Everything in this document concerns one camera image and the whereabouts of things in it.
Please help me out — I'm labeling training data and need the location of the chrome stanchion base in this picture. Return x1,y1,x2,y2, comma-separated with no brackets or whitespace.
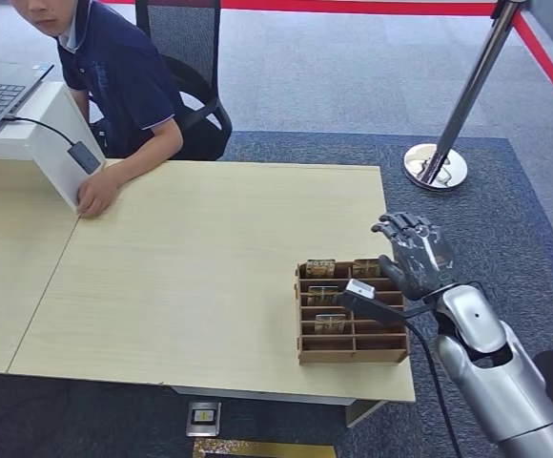
403,142,468,192

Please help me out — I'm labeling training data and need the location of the white laptop stand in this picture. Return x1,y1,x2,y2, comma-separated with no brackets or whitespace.
0,80,106,213

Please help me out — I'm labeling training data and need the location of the black laptop cable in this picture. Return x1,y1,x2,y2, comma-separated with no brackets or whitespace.
2,114,76,148

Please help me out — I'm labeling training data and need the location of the metal floor socket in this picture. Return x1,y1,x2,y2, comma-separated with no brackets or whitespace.
185,400,222,438

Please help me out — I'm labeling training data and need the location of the red barrier belt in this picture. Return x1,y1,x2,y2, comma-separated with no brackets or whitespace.
100,0,497,16
512,9,553,121

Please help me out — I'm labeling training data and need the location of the person's right hand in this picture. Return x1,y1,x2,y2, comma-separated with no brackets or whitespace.
76,168,120,219

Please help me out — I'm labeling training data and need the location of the black mesh office chair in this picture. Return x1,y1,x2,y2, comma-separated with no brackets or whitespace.
134,0,233,161

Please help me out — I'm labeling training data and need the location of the grey usb hub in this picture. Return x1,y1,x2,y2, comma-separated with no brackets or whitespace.
67,139,102,176

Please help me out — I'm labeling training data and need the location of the gold hotel key card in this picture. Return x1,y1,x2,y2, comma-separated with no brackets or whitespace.
307,285,339,308
305,259,336,280
313,314,347,336
352,258,382,278

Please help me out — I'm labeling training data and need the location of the gold floor strip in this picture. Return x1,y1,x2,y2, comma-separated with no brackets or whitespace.
191,438,338,458

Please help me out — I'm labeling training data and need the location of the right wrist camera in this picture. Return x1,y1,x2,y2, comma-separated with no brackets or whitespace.
342,279,437,326

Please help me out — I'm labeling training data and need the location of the person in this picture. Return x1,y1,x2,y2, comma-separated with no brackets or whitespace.
8,0,184,219

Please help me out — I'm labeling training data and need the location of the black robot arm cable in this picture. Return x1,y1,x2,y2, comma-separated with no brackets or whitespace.
403,319,464,458

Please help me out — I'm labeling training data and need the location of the chrome stanchion post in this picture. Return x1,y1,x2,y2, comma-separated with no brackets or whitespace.
419,0,526,184

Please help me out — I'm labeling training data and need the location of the white table frame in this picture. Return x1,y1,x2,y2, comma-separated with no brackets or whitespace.
171,386,386,428

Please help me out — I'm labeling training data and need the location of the wooden slotted card tray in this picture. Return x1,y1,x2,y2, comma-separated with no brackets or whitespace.
294,259,411,366

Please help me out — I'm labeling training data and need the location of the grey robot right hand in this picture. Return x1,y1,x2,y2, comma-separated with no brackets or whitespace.
371,211,459,302

